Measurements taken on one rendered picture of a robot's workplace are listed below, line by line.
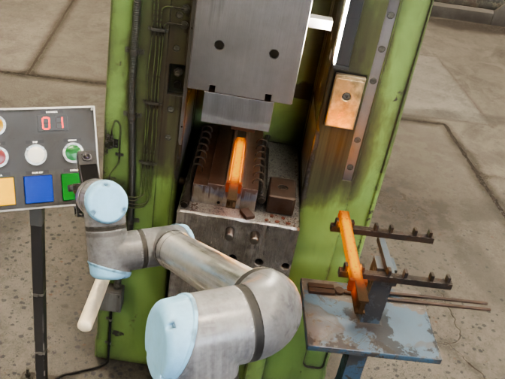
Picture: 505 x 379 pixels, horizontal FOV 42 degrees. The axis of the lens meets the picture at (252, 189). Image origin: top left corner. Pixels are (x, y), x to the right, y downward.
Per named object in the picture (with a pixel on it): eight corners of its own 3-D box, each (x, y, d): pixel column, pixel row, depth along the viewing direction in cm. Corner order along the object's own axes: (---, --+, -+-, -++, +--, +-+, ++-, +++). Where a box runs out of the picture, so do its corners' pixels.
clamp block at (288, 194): (292, 216, 204) (296, 199, 201) (265, 212, 204) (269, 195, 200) (292, 196, 214) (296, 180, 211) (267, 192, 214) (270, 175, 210)
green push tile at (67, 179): (90, 198, 185) (89, 172, 184) (62, 200, 182) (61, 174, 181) (89, 198, 186) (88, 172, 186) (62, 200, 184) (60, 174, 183)
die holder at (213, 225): (275, 335, 222) (300, 228, 199) (164, 317, 221) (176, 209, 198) (278, 238, 270) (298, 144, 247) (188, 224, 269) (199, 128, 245)
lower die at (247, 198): (254, 210, 204) (258, 188, 199) (191, 201, 203) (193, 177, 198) (260, 147, 239) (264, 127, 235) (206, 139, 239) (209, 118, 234)
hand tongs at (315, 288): (486, 303, 213) (488, 301, 213) (491, 312, 210) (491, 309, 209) (306, 284, 208) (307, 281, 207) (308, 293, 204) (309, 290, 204)
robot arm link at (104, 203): (88, 229, 138) (84, 182, 137) (80, 223, 150) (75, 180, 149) (132, 223, 142) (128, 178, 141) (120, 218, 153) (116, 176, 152)
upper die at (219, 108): (268, 132, 189) (274, 102, 184) (201, 121, 188) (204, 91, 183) (273, 77, 225) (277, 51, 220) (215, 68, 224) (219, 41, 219)
